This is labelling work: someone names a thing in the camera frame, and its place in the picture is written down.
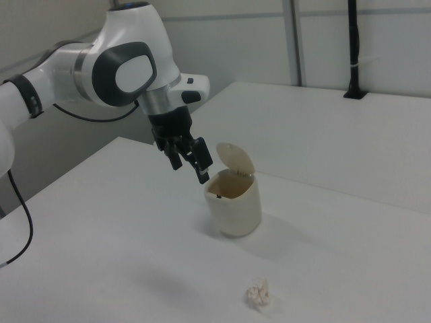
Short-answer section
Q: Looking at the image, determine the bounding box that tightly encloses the crumpled white paper trash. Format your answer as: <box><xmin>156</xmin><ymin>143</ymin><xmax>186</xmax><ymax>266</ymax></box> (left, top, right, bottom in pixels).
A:
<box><xmin>244</xmin><ymin>277</ymin><xmax>271</xmax><ymax>306</ymax></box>

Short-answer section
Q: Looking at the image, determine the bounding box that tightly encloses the grey partition post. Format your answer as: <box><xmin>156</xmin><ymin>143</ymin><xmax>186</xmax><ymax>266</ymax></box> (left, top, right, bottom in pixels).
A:
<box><xmin>288</xmin><ymin>0</ymin><xmax>303</xmax><ymax>87</ymax></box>

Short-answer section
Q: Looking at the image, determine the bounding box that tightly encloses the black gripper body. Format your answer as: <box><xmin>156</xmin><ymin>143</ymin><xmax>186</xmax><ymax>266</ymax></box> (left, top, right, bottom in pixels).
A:
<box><xmin>147</xmin><ymin>106</ymin><xmax>197</xmax><ymax>149</ymax></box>

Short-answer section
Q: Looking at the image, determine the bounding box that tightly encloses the thick black cable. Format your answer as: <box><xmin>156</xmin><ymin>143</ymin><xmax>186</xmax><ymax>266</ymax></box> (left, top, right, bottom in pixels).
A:
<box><xmin>0</xmin><ymin>170</ymin><xmax>34</xmax><ymax>269</ymax></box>

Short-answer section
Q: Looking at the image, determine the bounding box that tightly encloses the black pole with clamp base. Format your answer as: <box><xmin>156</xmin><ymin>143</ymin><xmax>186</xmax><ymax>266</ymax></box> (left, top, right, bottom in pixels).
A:
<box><xmin>343</xmin><ymin>0</ymin><xmax>367</xmax><ymax>100</ymax></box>

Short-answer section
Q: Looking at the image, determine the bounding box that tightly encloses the small white lidded bin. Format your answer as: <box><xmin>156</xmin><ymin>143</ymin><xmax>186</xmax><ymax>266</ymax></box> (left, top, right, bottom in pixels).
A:
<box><xmin>203</xmin><ymin>141</ymin><xmax>263</xmax><ymax>238</ymax></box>

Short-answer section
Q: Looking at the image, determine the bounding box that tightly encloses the thin black cable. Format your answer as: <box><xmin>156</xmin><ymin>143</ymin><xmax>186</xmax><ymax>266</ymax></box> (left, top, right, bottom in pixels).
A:
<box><xmin>52</xmin><ymin>99</ymin><xmax>141</xmax><ymax>122</ymax></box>

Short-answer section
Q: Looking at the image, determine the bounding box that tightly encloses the black cable strap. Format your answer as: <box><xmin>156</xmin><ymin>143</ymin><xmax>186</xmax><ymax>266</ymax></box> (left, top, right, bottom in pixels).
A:
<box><xmin>2</xmin><ymin>74</ymin><xmax>45</xmax><ymax>119</ymax></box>

